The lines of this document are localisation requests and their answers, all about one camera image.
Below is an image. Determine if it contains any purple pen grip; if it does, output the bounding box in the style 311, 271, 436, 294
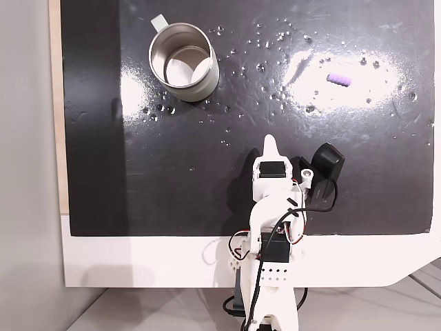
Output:
327, 72, 353, 88

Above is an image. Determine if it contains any stainless steel cup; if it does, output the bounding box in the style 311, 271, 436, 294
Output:
148, 14, 221, 103

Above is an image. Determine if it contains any black table mat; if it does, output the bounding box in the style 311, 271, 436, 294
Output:
60, 0, 436, 238

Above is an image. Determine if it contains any white board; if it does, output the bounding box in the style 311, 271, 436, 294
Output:
60, 213, 441, 289

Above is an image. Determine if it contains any wooden strip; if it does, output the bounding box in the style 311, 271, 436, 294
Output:
48, 0, 72, 217

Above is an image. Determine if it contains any black oval camera box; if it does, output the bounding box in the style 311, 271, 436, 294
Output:
298, 142, 346, 208

